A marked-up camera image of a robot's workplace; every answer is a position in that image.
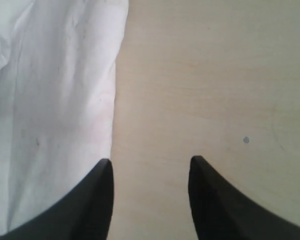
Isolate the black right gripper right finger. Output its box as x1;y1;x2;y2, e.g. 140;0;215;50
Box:
188;155;300;240

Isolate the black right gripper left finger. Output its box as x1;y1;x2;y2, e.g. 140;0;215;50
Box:
0;159;114;240

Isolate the white t-shirt red lettering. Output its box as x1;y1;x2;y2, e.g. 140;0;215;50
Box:
0;0;129;237

